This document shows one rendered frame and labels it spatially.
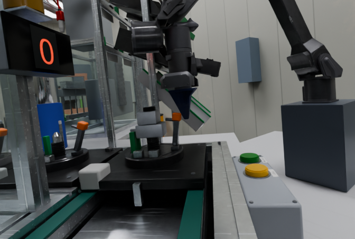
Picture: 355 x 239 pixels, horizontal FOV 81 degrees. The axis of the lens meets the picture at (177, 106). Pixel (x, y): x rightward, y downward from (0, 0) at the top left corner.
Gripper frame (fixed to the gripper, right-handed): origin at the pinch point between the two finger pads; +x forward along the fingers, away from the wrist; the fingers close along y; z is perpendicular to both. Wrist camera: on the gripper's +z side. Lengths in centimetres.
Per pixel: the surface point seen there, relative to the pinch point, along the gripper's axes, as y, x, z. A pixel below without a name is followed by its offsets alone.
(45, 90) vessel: 55, -12, -84
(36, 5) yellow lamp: -19.6, -17.7, -17.6
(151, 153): -6.1, 9.3, -7.4
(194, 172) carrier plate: -10.2, 12.2, 1.7
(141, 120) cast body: -2.4, 2.4, -9.9
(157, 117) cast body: -1.4, 2.4, -6.6
